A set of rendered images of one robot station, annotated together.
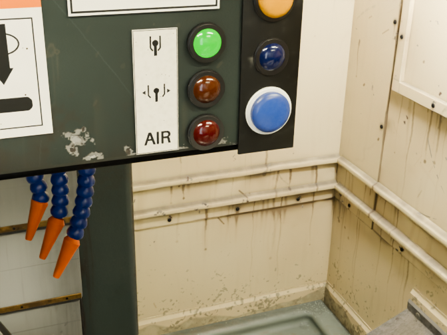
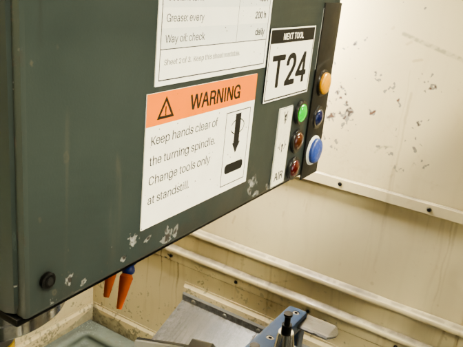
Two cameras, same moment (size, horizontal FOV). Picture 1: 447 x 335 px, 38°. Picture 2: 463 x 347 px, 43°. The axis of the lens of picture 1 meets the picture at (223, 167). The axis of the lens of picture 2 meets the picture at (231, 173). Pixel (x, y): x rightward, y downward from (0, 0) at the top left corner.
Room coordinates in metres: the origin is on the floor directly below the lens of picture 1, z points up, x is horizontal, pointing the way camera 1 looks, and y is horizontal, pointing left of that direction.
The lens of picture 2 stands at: (-0.02, 0.46, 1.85)
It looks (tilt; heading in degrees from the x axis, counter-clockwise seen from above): 19 degrees down; 322
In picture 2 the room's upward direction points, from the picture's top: 6 degrees clockwise
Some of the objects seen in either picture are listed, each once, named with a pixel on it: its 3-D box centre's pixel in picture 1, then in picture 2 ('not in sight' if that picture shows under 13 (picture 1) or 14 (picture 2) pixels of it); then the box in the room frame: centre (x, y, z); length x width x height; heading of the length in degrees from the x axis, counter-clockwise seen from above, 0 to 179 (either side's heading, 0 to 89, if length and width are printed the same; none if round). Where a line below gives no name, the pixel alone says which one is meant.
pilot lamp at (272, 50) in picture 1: (271, 56); (318, 117); (0.45, -0.03, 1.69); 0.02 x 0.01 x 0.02; 111
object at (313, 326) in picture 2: not in sight; (320, 328); (0.62, -0.30, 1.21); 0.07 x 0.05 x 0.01; 21
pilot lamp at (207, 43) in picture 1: (207, 42); (302, 112); (0.43, 0.01, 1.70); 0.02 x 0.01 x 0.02; 111
